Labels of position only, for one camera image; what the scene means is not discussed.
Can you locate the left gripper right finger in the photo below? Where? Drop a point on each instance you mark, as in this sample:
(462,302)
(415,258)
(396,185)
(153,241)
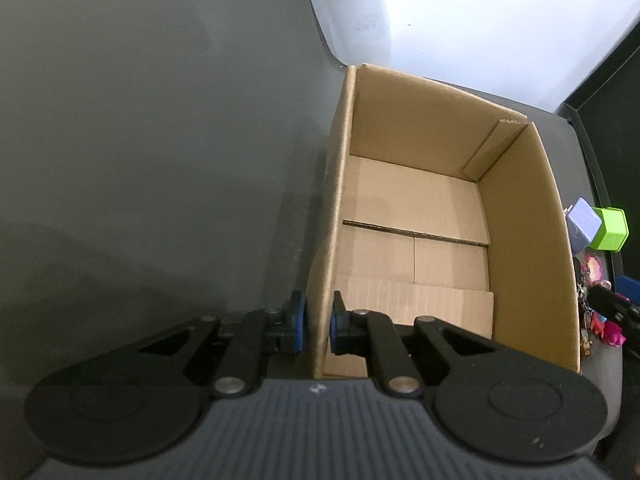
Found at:
(492,399)

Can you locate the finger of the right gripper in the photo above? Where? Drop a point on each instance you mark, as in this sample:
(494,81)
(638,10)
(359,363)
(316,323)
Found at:
(627,287)

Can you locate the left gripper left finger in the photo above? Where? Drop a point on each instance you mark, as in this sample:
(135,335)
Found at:
(136,401)

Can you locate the lavender cube box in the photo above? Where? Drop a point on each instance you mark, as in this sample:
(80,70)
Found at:
(583,224)

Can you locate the brown cardboard box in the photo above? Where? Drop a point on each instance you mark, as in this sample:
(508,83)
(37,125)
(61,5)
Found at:
(438,202)

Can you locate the magenta plastic toy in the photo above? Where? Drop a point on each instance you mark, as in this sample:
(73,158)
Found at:
(613,334)

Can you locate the white Heytea bottle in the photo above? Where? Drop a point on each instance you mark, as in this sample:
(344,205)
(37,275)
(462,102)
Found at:
(356,31)

